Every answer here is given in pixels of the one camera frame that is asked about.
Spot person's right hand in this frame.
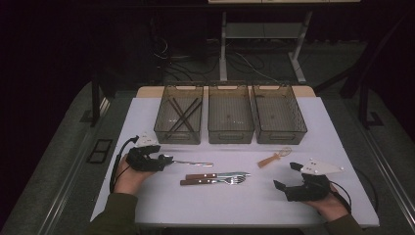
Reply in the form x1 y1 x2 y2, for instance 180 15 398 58
302 185 350 223

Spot black metal stand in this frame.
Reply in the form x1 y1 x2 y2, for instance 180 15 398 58
314 16 415 130
90 70 115 128

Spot steel spoon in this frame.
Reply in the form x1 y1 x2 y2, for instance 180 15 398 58
171 159 214 168

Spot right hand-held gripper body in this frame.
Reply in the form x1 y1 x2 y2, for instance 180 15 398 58
285 158 346 203

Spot white floor cable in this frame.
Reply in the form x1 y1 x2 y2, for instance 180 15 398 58
233 51 282 84

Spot white table sheet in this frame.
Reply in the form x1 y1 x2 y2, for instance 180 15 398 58
90 97 381 228

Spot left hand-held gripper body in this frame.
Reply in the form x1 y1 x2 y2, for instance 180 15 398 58
125 131 162 173

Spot wooden-handled fork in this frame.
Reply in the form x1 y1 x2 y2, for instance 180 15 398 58
179 175 247 187

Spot grey metal desk frame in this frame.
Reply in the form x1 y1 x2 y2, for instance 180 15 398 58
208 0 361 84

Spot person's left hand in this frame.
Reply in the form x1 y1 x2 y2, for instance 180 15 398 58
114 155 155 196

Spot light wooden spoon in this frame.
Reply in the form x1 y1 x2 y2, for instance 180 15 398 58
257 147 294 169

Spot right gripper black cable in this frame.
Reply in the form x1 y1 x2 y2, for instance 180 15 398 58
317 167 380 216

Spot black floor cables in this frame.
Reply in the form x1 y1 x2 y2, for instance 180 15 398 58
151 35 282 86

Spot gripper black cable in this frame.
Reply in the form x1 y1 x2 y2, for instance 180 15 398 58
110 135 140 194
317 167 380 216

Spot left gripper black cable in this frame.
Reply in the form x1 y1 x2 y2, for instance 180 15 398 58
110 135 140 194

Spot smoky clear plastic bin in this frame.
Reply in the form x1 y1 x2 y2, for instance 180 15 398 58
252 84 308 145
207 84 255 145
153 84 205 146

